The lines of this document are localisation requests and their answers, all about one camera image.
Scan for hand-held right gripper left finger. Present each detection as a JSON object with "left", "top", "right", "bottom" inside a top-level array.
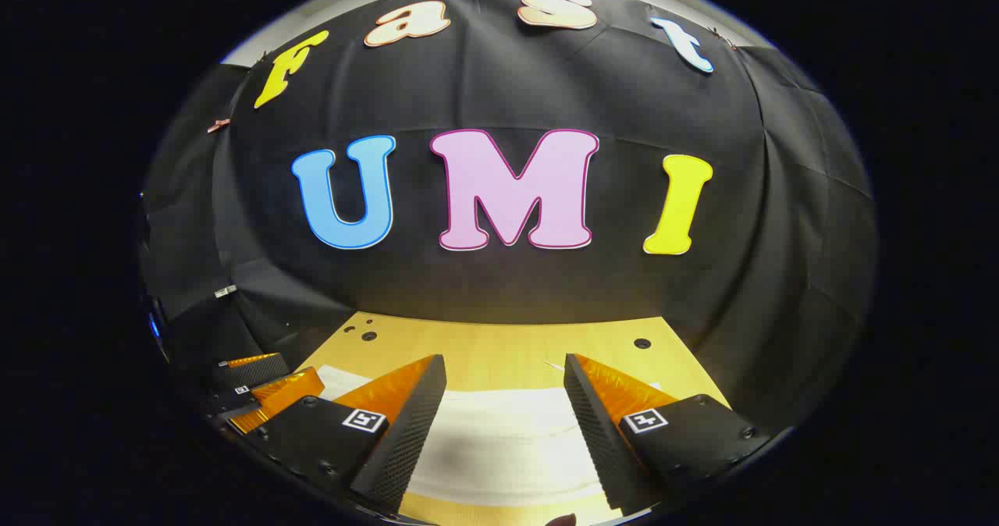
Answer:
[{"left": 248, "top": 354, "right": 448, "bottom": 514}]

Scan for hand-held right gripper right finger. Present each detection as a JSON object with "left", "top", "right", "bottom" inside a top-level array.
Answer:
[{"left": 563, "top": 353, "right": 775, "bottom": 514}]

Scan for white jeans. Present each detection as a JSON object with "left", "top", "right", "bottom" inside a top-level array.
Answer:
[{"left": 316, "top": 364, "right": 625, "bottom": 509}]

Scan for black backdrop cloth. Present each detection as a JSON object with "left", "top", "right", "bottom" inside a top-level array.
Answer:
[{"left": 140, "top": 0, "right": 876, "bottom": 433}]

